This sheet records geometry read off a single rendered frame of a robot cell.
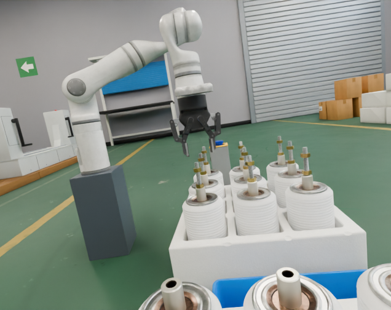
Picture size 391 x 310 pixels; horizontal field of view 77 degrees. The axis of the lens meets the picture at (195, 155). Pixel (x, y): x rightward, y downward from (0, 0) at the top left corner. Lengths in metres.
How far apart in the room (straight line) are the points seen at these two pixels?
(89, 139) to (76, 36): 5.67
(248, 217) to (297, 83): 5.78
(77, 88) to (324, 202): 0.75
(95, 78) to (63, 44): 5.69
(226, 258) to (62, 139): 3.91
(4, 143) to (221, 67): 4.38
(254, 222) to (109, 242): 0.56
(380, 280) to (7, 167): 3.13
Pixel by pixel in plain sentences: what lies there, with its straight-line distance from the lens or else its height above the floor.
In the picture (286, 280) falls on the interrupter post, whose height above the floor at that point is 0.28.
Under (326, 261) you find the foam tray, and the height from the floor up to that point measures 0.12.
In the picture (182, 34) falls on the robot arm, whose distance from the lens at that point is 0.66.
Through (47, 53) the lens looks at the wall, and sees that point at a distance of 6.68.
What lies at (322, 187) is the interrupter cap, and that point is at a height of 0.25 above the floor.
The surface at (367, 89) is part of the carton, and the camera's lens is 4.70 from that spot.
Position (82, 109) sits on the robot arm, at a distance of 0.94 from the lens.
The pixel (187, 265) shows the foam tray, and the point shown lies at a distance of 0.57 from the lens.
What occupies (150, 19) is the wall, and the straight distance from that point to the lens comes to 6.18.
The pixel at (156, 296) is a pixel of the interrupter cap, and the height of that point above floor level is 0.25.
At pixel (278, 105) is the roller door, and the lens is 6.06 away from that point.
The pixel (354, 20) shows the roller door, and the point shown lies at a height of 1.89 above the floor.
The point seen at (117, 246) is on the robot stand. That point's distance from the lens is 0.95.
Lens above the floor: 0.45
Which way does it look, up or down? 10 degrees down
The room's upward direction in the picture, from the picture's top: 9 degrees counter-clockwise
